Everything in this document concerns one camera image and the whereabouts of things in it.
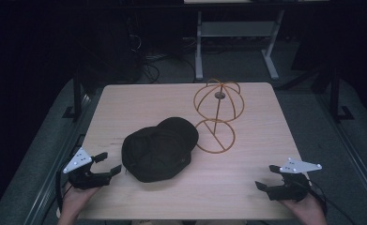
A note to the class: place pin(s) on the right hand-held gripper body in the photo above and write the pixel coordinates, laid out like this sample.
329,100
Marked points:
292,187

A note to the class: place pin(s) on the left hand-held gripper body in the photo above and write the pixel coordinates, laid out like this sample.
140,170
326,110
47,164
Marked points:
79,161

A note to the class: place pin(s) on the black baseball cap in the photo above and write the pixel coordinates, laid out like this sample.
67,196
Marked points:
159,150

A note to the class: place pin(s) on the person's right hand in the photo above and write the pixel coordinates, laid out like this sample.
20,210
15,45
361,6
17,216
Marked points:
308,211

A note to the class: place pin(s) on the person's left hand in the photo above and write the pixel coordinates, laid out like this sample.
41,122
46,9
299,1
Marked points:
73,201

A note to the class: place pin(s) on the black metal stand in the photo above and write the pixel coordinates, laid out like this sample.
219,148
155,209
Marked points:
77,93
336,97

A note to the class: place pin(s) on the aluminium floor rail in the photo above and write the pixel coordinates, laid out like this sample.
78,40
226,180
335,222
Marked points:
353,156
56,175

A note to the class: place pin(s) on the white metal desk frame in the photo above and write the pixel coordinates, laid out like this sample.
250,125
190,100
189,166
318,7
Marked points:
234,28

